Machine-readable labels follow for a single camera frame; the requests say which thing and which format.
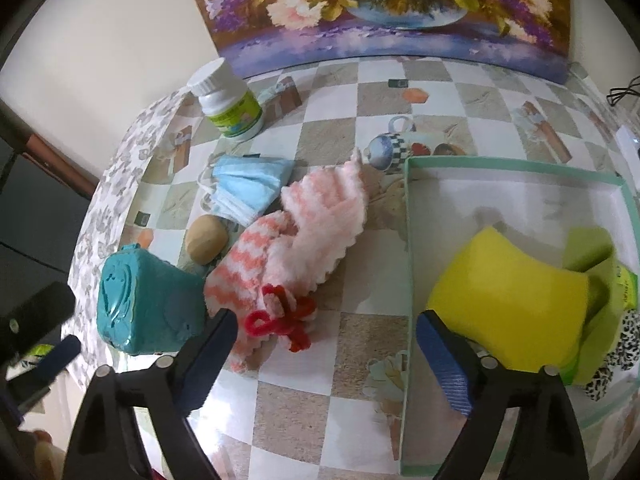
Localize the pink white fluffy cloth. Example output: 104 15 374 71
204 150 369 373

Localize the blue face mask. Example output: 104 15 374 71
196 155 295 228

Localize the beige wooden egg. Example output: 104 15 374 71
186 214 229 266

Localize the white pill bottle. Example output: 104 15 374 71
186 58 265 142

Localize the teal rimmed white tray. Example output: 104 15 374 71
399 156 639 479

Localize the green tissue pack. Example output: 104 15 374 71
615 262 639 310

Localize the yellow green sponge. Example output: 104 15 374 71
425 228 588 377

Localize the yellow-green cloth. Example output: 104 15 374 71
562 226 625 386

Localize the teal plastic toy box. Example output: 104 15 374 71
96 244 207 356

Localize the black cable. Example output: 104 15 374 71
605 75 640 109

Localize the black white scrunchie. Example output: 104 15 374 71
585 309 639 401

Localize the flower painting canvas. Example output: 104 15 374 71
195 0 570 82

